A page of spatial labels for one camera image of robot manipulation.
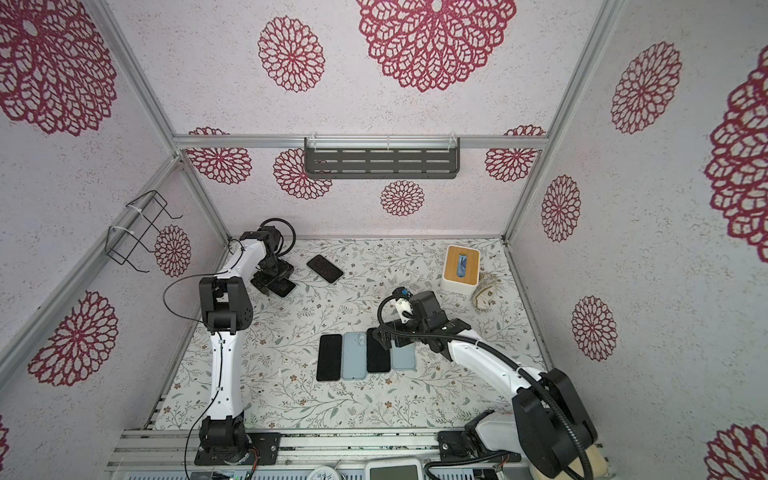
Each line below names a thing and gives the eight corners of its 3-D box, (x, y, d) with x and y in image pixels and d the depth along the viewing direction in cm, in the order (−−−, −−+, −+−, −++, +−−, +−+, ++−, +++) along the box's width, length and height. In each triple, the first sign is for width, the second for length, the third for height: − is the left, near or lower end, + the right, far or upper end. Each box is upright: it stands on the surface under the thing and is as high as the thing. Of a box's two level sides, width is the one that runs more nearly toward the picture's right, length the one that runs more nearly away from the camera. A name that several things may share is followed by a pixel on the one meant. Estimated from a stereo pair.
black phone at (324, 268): (307, 266, 114) (306, 262, 113) (319, 257, 117) (318, 253, 116) (331, 284, 109) (330, 280, 107) (342, 274, 112) (342, 271, 110)
